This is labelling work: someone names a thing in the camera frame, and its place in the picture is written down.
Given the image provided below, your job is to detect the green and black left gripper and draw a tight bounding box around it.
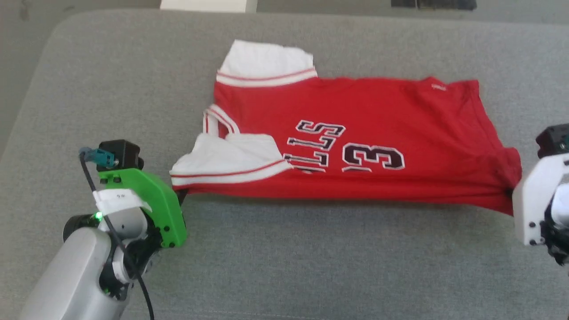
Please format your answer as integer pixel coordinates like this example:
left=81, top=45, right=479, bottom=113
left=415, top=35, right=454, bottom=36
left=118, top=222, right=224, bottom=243
left=97, top=168, right=188, bottom=249

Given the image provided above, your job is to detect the white left cable label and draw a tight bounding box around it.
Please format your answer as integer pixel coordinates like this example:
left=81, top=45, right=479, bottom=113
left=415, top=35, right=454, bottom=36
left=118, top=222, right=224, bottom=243
left=92, top=189, right=152, bottom=214

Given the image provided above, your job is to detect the white flat block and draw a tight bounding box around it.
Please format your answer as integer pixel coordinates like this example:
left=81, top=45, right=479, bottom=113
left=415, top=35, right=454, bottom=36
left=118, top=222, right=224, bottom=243
left=160, top=0, right=258, bottom=13

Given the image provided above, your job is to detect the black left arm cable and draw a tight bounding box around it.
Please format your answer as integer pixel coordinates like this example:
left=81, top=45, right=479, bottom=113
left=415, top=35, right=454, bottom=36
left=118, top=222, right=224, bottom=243
left=79, top=148, right=155, bottom=320

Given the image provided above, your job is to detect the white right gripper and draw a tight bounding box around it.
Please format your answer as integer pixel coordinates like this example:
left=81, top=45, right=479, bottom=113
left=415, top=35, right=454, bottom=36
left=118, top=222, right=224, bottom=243
left=512, top=153, right=569, bottom=247

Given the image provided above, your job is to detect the red Bulls basketball jersey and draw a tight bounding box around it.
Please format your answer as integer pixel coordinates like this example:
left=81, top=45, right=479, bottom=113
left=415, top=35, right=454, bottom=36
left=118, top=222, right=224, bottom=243
left=170, top=39, right=523, bottom=217

